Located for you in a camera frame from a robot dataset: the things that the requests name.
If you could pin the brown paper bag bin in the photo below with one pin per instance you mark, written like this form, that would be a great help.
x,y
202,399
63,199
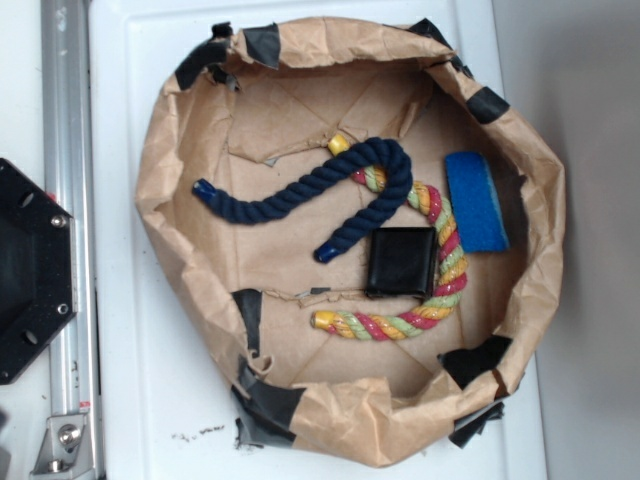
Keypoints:
x,y
271,157

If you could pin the black square box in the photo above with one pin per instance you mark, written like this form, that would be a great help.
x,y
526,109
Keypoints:
x,y
402,262

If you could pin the blue sponge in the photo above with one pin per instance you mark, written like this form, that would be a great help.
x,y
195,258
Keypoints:
x,y
475,203

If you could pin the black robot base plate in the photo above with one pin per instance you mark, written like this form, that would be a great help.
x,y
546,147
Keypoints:
x,y
37,293

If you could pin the aluminium corner bracket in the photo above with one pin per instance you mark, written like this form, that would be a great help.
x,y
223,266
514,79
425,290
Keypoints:
x,y
66,451

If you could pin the aluminium extrusion rail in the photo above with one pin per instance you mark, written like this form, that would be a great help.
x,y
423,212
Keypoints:
x,y
74,353

